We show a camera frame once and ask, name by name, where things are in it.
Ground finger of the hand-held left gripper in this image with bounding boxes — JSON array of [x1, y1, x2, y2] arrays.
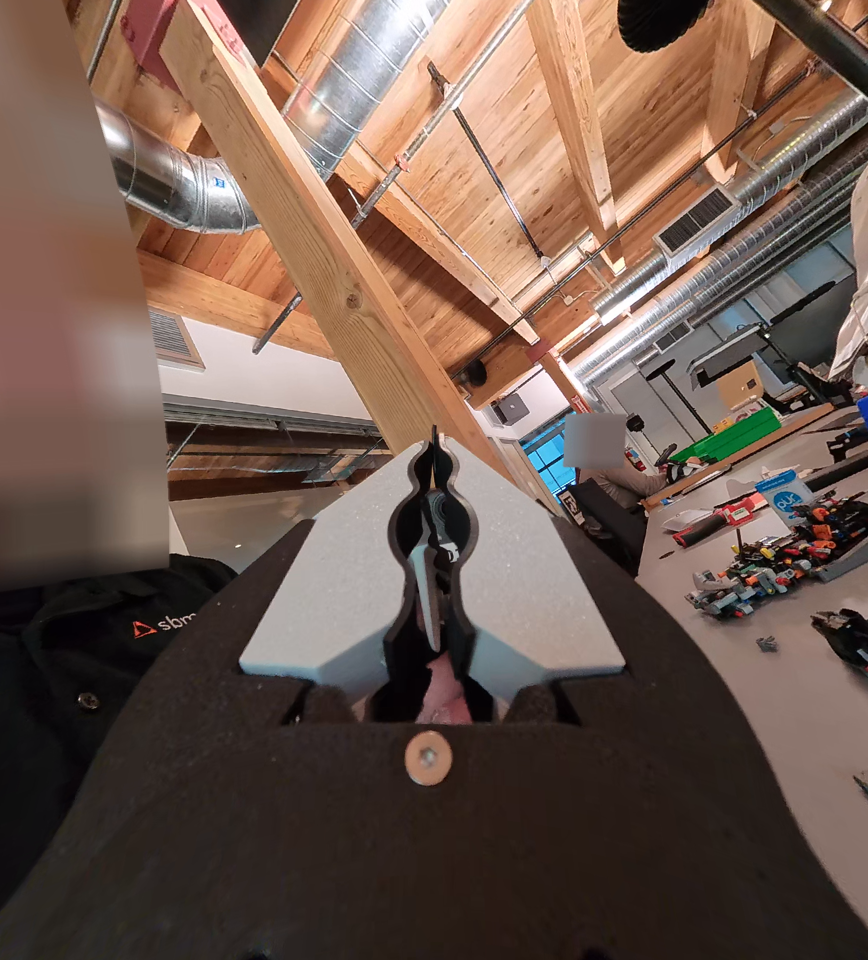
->
[[406, 541, 446, 654]]

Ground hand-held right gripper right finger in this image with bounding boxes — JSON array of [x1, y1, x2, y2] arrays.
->
[[434, 441, 627, 704]]

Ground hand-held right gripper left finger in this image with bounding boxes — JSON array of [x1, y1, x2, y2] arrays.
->
[[239, 441, 438, 687]]

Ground black lego connector piece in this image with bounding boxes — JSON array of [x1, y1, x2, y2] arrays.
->
[[420, 486, 456, 564]]

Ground partly built lego car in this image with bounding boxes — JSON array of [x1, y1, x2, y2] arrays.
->
[[686, 490, 868, 621]]

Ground black lego assembly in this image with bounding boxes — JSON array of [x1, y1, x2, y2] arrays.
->
[[810, 605, 868, 681]]

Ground person's left hand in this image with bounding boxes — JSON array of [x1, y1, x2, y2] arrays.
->
[[415, 651, 476, 725]]

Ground black office chair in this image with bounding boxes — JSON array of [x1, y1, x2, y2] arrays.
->
[[564, 478, 649, 580]]

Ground black floor lamp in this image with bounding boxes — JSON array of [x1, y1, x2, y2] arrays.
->
[[642, 358, 714, 445]]

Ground green plastic bins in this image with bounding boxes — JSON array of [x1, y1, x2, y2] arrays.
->
[[669, 408, 784, 467]]

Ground blue white gum container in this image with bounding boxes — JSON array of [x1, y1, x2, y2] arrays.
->
[[754, 465, 816, 519]]

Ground monitor stand with cardboard box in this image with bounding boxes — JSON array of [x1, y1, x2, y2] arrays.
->
[[688, 328, 774, 415]]

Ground person's black shirt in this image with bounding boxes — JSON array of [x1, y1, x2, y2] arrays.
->
[[0, 553, 240, 960]]

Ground black cylinder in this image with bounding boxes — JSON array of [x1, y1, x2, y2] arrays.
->
[[800, 448, 868, 494]]

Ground ribbed silver air ducts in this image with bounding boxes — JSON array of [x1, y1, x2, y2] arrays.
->
[[567, 120, 868, 378]]

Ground white ceiling vent grille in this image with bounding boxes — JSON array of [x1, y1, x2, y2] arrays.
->
[[652, 183, 744, 261]]

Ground black ceiling pipe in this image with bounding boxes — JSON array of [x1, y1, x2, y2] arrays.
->
[[751, 0, 868, 123]]

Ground black red handled tool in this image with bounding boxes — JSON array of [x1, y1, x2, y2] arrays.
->
[[671, 503, 754, 549]]

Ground wall vent grille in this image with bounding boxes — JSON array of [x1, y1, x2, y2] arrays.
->
[[146, 305, 207, 371]]

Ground wooden support post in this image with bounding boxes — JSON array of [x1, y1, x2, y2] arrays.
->
[[160, 0, 549, 513]]

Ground large silver air duct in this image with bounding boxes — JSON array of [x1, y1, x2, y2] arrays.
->
[[92, 0, 451, 237]]

